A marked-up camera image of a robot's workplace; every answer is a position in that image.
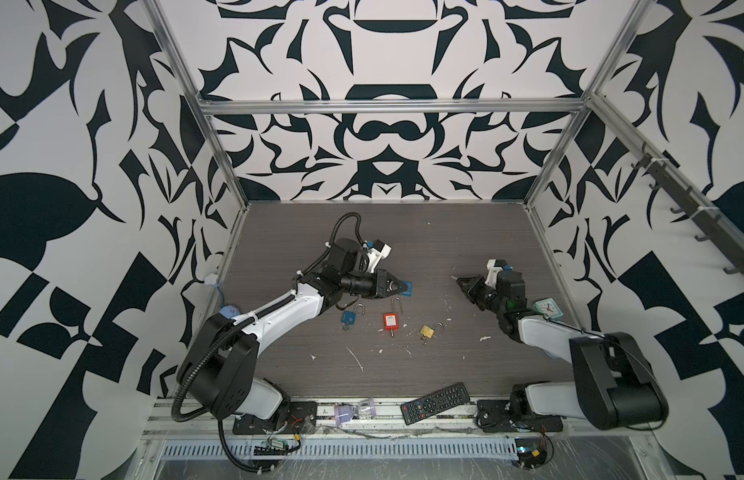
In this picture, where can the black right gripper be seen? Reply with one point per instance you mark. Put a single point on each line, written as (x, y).
(473, 289)

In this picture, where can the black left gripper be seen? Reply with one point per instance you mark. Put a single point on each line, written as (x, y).
(381, 277)

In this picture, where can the brass padlock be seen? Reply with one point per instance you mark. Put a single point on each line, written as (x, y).
(428, 333)

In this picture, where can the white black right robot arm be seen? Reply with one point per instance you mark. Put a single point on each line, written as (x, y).
(613, 384)

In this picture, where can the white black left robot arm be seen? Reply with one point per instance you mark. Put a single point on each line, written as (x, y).
(217, 376)

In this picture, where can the red safety padlock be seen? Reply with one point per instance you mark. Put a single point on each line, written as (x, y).
(391, 318)

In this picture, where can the small dark blue padlock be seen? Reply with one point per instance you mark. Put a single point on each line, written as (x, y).
(350, 315)

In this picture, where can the teal alarm clock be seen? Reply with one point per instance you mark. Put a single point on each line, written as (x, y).
(548, 308)

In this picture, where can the black remote control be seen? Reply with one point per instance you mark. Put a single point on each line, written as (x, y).
(434, 403)

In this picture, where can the clear safety glasses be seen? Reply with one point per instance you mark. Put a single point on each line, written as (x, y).
(364, 409)

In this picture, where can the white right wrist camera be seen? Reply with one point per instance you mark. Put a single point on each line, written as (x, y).
(494, 267)

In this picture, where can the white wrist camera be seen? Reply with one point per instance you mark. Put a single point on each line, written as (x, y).
(375, 251)
(494, 267)

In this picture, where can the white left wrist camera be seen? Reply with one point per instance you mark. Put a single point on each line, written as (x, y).
(375, 251)

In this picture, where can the white slotted cable duct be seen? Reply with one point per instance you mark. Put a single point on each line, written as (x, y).
(352, 449)

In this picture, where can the light blue device left wall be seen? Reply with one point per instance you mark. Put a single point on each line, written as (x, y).
(229, 311)

